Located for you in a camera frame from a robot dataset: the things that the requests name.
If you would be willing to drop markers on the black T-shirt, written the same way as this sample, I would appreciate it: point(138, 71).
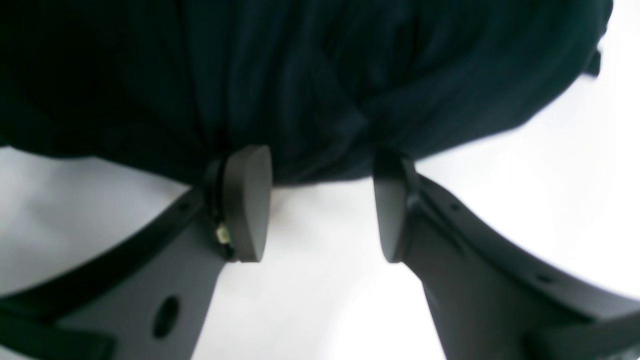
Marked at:
point(164, 86)

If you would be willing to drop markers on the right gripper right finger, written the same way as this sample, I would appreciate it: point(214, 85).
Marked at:
point(490, 299)

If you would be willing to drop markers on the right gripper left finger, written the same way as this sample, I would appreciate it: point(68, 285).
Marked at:
point(148, 298)

